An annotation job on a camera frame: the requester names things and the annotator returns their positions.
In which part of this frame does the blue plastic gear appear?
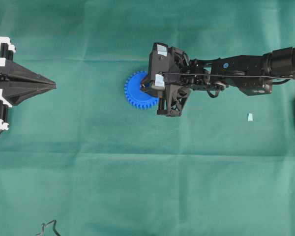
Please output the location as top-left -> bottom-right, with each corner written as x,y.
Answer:
124,71 -> 158,110

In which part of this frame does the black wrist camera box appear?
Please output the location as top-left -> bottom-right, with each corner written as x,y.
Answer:
148,43 -> 170,90

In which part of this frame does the thin dark cable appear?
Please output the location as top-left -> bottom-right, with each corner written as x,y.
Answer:
36,213 -> 62,236

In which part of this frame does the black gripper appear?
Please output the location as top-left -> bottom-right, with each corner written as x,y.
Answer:
140,47 -> 211,117

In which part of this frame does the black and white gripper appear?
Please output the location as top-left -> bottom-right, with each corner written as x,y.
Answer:
0,36 -> 57,143

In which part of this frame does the green table cloth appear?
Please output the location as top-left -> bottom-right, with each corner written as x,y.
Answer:
0,0 -> 295,236

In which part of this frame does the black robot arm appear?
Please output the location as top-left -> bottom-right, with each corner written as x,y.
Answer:
0,36 -> 295,133

